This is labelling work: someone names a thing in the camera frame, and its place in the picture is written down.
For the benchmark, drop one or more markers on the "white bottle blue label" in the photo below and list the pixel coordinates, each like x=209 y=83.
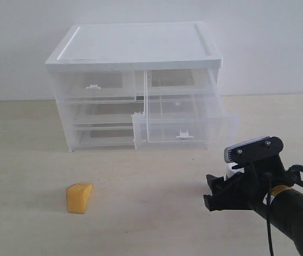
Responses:
x=230 y=171

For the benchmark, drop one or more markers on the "white plastic drawer cabinet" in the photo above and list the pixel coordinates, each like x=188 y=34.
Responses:
x=126 y=47

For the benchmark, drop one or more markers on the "wide clear drawer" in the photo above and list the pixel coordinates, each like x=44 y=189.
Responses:
x=104 y=113
x=110 y=136

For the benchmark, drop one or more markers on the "yellow cheese wedge block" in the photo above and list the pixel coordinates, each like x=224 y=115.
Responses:
x=78 y=196

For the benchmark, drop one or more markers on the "middle wide clear drawer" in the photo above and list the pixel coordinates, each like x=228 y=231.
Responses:
x=104 y=113

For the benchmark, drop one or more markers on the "bottom wide clear drawer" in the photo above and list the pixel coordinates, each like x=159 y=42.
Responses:
x=110 y=136

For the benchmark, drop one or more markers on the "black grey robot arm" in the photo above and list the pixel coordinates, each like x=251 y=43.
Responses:
x=284 y=211

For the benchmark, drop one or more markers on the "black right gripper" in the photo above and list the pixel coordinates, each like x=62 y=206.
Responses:
x=246 y=191

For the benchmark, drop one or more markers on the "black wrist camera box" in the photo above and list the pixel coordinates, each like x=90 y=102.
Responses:
x=253 y=150

